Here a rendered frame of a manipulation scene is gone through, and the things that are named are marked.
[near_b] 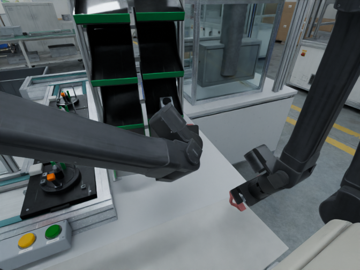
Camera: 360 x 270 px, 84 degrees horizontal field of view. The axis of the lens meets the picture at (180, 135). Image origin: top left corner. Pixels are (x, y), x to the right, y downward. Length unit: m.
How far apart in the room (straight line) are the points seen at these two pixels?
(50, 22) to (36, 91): 6.06
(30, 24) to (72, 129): 7.75
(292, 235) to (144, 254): 1.43
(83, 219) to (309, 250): 0.69
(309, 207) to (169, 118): 1.95
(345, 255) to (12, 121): 0.37
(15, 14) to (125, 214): 7.49
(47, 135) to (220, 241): 0.68
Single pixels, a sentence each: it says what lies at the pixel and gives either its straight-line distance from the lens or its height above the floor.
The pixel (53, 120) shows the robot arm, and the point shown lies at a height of 1.45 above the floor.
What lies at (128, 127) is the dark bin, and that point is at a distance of 0.69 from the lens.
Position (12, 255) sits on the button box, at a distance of 0.82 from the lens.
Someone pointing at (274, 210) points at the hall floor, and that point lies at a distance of 2.07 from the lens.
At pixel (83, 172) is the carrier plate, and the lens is 0.92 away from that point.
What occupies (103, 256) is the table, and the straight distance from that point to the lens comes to 0.81.
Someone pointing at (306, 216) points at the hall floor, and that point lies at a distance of 2.15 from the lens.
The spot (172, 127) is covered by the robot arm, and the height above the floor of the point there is 1.35.
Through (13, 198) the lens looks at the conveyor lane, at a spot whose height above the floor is 0.92.
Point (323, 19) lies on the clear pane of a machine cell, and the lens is 4.44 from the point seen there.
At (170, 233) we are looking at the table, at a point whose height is 0.86.
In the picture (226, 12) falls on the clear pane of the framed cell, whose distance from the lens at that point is 1.53.
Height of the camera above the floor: 1.57
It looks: 35 degrees down
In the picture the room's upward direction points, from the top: straight up
